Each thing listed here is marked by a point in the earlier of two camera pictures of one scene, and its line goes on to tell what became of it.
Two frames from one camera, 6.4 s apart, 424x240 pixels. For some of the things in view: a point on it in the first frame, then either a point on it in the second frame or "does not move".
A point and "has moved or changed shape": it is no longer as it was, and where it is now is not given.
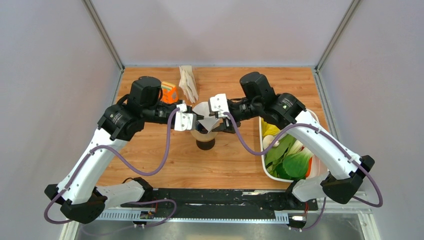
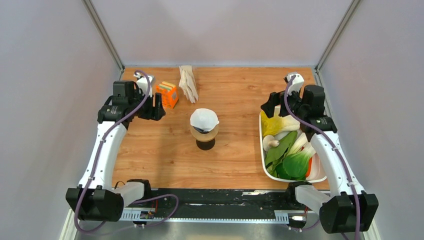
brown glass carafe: x=205 y=145 does not move
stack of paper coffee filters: x=187 y=83 does not move
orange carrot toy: x=309 y=170 does not move
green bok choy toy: x=289 y=160 does not move
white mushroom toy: x=267 y=140 does not move
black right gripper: x=226 y=126 to x=274 y=99
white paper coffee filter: x=209 y=122 has moved or changed shape
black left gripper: x=198 y=117 to x=155 y=112
